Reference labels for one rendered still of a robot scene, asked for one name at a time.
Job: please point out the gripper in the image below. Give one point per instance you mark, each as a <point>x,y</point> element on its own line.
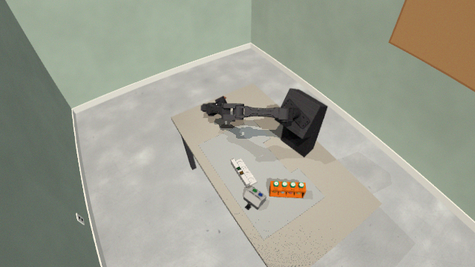
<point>221,100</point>

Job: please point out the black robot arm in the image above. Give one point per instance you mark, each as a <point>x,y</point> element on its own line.
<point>285,114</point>

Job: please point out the white tray with four round nests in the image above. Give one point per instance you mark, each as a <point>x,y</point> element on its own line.
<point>243,172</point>

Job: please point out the orange tube holder block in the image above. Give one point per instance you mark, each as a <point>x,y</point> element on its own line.
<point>302,191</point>

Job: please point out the grey control panel with blue and green buttons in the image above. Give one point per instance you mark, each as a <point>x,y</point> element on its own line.
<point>254,198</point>

